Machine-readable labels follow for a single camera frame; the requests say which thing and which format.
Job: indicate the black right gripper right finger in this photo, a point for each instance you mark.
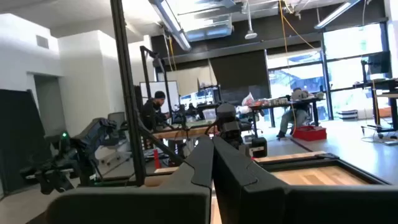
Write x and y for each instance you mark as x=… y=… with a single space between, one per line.
x=280 y=205

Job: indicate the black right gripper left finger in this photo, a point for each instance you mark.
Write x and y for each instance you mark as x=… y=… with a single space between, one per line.
x=140 y=205

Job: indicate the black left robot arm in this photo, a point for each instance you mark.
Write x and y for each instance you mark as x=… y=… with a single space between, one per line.
x=226 y=112

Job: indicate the black robot arm green light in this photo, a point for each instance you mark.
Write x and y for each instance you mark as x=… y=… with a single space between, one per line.
x=90 y=140

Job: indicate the white plastic bag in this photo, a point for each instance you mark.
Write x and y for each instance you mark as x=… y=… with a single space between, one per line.
x=247 y=100

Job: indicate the red upright object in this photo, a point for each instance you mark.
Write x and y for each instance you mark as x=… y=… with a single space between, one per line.
x=157 y=160

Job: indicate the black cluttered work table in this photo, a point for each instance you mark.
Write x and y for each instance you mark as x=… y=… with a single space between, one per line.
x=273 y=107

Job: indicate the wooden workbench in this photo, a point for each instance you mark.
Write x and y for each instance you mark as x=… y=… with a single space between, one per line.
x=174 y=133

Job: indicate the person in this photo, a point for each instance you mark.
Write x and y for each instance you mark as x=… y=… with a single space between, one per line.
x=293 y=116
x=152 y=113

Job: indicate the white whiteboard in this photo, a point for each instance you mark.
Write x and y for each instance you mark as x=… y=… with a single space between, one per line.
x=168 y=93

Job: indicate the red plastic bin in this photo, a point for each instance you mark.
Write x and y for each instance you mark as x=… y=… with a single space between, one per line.
x=309 y=133

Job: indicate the grey office chair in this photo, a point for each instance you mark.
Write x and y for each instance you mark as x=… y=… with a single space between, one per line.
x=118 y=118

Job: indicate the white pendant lamp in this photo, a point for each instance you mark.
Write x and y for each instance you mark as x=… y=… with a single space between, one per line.
x=251 y=34

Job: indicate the stack of white trays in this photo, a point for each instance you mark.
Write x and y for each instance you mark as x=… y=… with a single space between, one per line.
x=347 y=115

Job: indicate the long ceiling light fixture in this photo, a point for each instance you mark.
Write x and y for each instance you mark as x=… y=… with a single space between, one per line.
x=174 y=28
x=335 y=14

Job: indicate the large black leaning panel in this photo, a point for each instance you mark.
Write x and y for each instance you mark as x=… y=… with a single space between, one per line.
x=21 y=140

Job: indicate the black computer monitor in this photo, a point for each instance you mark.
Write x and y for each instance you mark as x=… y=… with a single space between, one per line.
x=379 y=62

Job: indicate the black robot station frame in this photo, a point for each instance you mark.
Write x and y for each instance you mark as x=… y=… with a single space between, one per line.
x=144 y=68

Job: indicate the grey wall vent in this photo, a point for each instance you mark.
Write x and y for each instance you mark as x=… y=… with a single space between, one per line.
x=42 y=42

